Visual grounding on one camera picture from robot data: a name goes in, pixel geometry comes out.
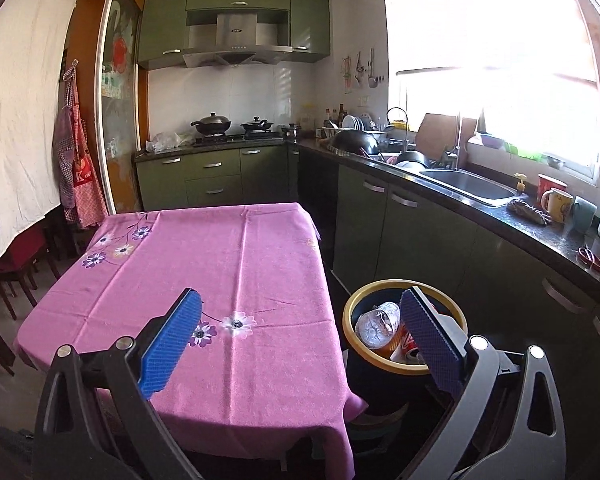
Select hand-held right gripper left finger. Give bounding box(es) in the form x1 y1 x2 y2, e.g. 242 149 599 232
32 287 203 480

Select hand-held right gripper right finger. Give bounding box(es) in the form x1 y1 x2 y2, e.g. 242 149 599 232
399 286 567 480

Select crushed red soda can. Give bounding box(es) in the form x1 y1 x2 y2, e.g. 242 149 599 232
390 325 426 365

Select clear plastic bottle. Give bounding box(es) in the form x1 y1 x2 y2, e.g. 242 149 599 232
355 302 402 350

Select black bin with yellow rim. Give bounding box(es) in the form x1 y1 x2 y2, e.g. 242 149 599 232
342 280 468 416

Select wooden chair with red cushion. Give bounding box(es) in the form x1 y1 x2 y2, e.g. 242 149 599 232
0 225 61 321

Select pink floral tablecloth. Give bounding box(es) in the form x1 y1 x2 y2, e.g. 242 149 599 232
14 202 368 478

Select long sink base cabinet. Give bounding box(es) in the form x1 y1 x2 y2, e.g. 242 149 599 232
287 145 600 411

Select red checked apron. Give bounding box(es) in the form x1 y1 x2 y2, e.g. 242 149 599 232
67 105 108 228

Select pink checked apron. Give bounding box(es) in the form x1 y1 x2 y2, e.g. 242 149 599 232
52 60 88 211

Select white hanging sheet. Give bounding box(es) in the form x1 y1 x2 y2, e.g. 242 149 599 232
0 0 78 261

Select steel kitchen sink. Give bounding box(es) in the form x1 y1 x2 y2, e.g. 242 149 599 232
420 167 518 207

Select black stone countertop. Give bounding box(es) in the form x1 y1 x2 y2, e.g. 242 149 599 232
132 132 600 291

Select dark crumpled cloth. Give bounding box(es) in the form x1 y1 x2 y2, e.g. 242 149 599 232
506 198 552 226

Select green drawer base cabinet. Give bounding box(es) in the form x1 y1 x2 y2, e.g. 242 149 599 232
135 142 301 211

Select glass sliding door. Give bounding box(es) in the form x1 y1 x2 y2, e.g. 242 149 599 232
96 0 148 216

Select black cooking pot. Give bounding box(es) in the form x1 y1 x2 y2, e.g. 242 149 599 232
395 150 428 168

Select cream mug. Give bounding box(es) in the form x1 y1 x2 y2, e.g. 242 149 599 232
541 189 575 223

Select steel kitchen faucet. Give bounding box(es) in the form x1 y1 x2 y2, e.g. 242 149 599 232
442 112 463 171

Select red mug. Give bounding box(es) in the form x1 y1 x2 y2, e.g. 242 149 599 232
536 174 568 211

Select clear plastic bag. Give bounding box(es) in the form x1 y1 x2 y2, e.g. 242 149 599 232
145 131 183 153

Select teal mug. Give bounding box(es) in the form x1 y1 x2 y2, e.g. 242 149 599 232
572 196 598 233

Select wooden cutting board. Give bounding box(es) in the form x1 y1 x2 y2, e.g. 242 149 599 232
416 112 478 161

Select large black wok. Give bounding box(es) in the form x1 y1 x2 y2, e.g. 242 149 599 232
332 130 381 157

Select green plastic bowls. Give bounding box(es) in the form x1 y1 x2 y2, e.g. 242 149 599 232
502 141 543 161

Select black gas stove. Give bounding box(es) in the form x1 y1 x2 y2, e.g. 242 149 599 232
192 132 285 147

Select black lidded wok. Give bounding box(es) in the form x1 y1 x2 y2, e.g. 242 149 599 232
190 112 232 137

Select dish rack with plates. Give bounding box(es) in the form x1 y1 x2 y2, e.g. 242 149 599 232
327 114 388 143

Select black lidded frying pan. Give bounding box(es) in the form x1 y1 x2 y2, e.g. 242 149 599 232
240 116 275 134

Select group of condiment bottles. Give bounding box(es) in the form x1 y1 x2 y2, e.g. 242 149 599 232
322 103 348 128

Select green upper cabinets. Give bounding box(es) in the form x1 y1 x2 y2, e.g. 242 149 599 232
136 0 331 68

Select hanging kitchen utensils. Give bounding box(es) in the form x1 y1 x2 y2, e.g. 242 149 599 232
341 49 385 93

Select bright kitchen window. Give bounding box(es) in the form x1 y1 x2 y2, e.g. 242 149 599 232
382 0 600 181

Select steel range hood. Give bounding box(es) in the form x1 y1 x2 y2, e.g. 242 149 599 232
182 12 295 68

